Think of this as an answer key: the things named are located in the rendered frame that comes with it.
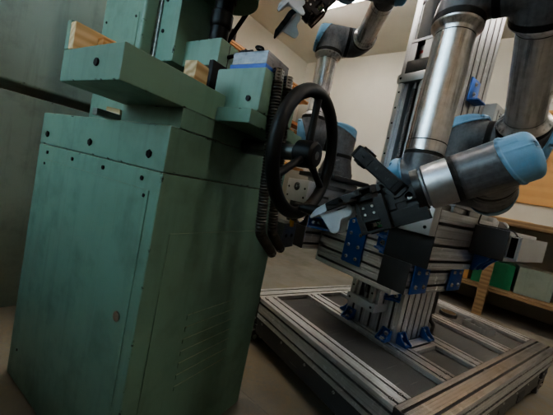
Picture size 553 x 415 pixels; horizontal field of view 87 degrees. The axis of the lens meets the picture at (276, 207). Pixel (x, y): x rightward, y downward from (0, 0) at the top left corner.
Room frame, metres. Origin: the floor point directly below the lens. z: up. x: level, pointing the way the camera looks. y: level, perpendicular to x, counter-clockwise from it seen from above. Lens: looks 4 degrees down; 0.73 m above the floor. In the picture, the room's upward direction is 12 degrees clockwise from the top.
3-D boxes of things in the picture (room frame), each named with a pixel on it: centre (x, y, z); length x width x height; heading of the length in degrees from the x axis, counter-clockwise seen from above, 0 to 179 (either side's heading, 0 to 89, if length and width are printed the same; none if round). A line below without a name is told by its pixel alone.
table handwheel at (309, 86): (0.69, 0.02, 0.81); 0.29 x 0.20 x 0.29; 148
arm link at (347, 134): (1.32, -0.22, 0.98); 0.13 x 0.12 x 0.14; 88
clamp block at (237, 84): (0.70, 0.10, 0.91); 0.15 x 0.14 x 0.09; 148
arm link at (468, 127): (0.92, -0.52, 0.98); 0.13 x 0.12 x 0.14; 51
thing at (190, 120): (0.80, 0.20, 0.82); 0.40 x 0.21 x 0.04; 148
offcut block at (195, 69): (0.62, 0.22, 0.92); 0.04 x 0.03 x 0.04; 156
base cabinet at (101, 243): (0.89, 0.35, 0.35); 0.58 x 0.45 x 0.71; 58
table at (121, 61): (0.75, 0.17, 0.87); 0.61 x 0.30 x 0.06; 148
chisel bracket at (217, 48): (0.84, 0.26, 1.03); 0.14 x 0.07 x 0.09; 58
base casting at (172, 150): (0.89, 0.35, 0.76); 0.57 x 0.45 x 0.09; 58
